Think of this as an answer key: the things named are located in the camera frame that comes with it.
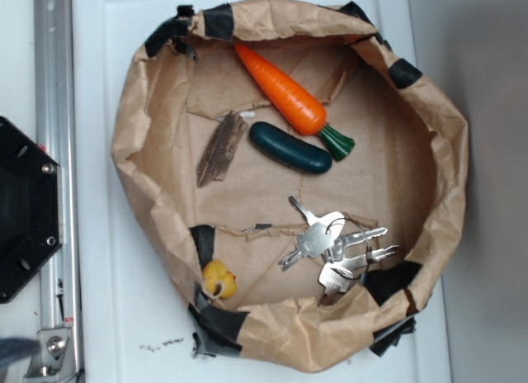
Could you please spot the orange toy carrot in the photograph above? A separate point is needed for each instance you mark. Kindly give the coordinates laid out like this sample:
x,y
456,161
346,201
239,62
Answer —
x,y
300,108

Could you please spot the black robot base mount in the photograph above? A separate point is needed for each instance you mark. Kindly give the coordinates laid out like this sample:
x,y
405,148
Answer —
x,y
30,232

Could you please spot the white plastic tray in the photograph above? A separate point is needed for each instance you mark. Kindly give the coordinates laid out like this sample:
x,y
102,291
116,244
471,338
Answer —
x,y
135,326

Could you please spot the dark green toy cucumber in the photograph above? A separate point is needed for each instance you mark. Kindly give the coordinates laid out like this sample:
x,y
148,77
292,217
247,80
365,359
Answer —
x,y
289,150

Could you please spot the yellow rubber duck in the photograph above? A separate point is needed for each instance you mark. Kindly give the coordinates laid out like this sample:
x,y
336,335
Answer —
x,y
218,281

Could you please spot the brown paper bag bin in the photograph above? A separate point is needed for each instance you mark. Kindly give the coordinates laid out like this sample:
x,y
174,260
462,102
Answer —
x,y
408,172

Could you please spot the brown wood bark piece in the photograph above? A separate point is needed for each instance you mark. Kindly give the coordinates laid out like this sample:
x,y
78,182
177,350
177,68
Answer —
x,y
221,149

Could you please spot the silver key bunch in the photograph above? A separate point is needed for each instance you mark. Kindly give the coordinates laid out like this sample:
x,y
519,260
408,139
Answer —
x,y
346,256

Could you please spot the aluminium extrusion rail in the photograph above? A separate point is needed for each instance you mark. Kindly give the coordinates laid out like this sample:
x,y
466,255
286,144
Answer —
x,y
60,358

